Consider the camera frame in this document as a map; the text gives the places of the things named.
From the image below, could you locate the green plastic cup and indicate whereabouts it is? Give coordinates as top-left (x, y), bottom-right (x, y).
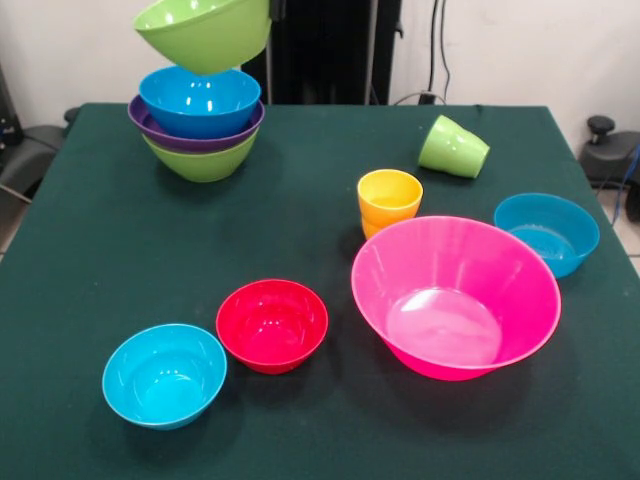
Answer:
top-left (449, 124), bottom-right (491, 180)
top-left (417, 114), bottom-right (474, 174)

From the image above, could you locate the purple plastic bowl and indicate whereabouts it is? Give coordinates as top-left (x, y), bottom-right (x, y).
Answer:
top-left (126, 94), bottom-right (266, 154)

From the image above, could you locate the large blue plastic bowl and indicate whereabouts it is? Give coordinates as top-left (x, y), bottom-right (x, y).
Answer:
top-left (138, 66), bottom-right (262, 140)

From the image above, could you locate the small light blue bowl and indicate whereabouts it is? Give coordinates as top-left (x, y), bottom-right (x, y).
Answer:
top-left (101, 323), bottom-right (229, 432)

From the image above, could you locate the green plastic bowl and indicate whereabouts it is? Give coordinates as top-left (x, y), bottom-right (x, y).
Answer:
top-left (141, 127), bottom-right (260, 184)
top-left (132, 0), bottom-right (274, 76)

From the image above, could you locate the yellow plastic cup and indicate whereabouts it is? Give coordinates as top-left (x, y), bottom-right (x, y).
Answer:
top-left (360, 214), bottom-right (386, 241)
top-left (356, 168), bottom-right (425, 224)

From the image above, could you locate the red plastic bowl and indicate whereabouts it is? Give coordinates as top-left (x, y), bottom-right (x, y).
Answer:
top-left (215, 278), bottom-right (330, 376)

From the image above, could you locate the large pink plastic bowl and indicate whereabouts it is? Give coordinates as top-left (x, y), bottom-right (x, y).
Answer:
top-left (350, 215), bottom-right (563, 383)

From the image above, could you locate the dark green tablecloth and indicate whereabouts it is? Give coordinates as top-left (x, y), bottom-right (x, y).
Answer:
top-left (0, 102), bottom-right (640, 480)

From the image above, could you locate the translucent blue plastic bowl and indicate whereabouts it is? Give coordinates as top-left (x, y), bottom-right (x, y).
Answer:
top-left (493, 192), bottom-right (601, 280)

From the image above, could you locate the black equipment base with knob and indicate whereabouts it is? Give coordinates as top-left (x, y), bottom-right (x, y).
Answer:
top-left (578, 115), bottom-right (640, 190)

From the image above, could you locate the black wall cable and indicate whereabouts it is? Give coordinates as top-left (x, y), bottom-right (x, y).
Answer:
top-left (427, 0), bottom-right (454, 104)

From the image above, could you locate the blue cable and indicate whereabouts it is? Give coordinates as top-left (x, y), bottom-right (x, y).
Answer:
top-left (612, 143), bottom-right (640, 221)

